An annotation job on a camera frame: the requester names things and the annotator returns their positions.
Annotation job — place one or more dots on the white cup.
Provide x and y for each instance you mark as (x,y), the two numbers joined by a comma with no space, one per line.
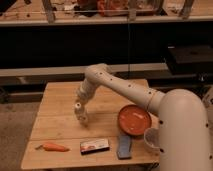
(151,140)

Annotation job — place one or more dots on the black box on shelf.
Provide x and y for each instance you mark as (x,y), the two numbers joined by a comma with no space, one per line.
(196,59)

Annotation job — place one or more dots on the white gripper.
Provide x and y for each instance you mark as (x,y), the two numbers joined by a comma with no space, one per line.
(81,114)

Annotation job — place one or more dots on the orange carrot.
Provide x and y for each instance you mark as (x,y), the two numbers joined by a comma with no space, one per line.
(52,147)

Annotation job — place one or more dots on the blue rectangular sponge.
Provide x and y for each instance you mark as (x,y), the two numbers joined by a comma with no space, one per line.
(124,147)

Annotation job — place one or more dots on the red round plate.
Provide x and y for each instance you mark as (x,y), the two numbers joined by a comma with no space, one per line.
(133,120)

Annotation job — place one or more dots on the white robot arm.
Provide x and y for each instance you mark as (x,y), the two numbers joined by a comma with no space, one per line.
(184,134)

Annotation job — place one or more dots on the long background shelf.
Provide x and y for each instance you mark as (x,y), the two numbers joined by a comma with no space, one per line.
(100,12)

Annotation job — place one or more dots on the wooden table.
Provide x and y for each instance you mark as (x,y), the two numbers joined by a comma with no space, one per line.
(56,123)

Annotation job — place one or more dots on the black rectangular box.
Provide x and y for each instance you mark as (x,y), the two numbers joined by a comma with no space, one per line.
(96,145)

